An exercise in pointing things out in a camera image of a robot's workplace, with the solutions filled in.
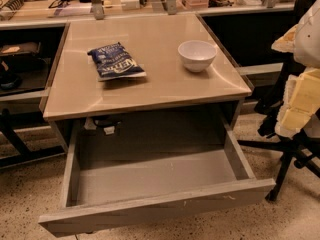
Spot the grey top drawer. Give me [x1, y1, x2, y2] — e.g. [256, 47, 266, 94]
[39, 110, 274, 237]

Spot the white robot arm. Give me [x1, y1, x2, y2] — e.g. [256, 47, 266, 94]
[271, 0, 320, 138]

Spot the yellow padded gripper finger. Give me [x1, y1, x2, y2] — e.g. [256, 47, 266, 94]
[275, 67, 320, 138]

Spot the black table leg frame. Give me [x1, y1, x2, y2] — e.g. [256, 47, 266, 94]
[0, 108, 64, 169]

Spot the grey drawer cabinet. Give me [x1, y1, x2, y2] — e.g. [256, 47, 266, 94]
[38, 13, 255, 152]

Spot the white bowl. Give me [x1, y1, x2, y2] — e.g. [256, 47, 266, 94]
[178, 40, 217, 72]

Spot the black soldering iron stand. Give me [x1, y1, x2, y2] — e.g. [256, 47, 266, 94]
[0, 0, 24, 21]

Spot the black office chair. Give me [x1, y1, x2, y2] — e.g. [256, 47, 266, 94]
[239, 0, 320, 201]

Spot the blue chip bag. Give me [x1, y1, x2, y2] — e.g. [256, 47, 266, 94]
[87, 42, 146, 81]

